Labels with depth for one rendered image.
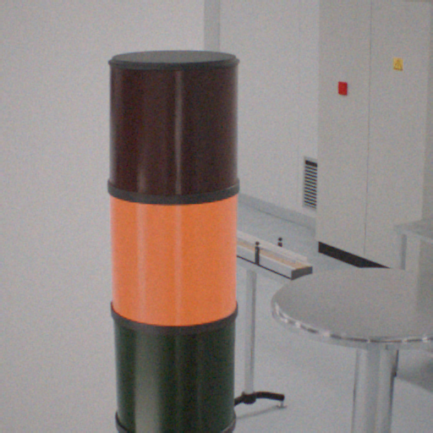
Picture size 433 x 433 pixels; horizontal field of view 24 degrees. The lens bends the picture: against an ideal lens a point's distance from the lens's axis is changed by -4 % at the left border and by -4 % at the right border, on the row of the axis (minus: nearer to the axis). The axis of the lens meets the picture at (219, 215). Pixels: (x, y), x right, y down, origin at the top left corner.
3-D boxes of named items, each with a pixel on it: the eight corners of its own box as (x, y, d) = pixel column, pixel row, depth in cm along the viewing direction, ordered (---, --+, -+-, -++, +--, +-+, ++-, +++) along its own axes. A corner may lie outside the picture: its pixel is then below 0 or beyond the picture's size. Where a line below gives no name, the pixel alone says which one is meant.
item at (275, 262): (315, 282, 495) (315, 249, 491) (287, 288, 486) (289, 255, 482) (14, 155, 785) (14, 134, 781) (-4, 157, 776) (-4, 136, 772)
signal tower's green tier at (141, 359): (155, 453, 40) (151, 340, 39) (96, 408, 44) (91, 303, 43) (257, 424, 43) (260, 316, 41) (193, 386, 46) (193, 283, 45)
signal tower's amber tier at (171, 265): (151, 336, 39) (149, 208, 37) (91, 298, 43) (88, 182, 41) (260, 312, 41) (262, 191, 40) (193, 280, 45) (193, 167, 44)
